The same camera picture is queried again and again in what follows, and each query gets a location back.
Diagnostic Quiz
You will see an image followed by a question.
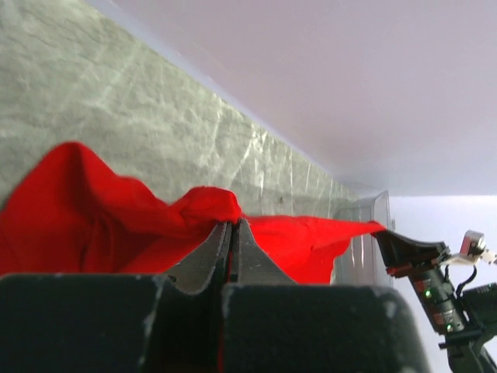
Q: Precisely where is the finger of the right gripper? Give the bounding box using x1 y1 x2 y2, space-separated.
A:
374 231 447 277

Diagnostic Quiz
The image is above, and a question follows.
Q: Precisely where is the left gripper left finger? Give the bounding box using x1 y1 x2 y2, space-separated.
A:
1 223 232 372

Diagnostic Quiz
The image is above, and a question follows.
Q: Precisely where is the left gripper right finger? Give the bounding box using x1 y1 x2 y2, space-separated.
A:
221 220 429 372

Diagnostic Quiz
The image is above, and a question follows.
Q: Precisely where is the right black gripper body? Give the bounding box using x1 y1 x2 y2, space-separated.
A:
407 267 468 334

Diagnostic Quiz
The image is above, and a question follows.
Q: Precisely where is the red t shirt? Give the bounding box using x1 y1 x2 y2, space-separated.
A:
1 142 383 284

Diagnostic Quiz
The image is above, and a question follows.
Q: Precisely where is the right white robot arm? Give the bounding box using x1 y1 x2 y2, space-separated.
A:
374 231 496 372

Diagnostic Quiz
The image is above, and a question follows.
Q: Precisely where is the clear plastic bin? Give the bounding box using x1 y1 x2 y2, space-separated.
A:
332 189 395 288

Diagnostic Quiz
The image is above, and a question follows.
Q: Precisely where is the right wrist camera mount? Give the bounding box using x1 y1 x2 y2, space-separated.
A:
441 230 496 266

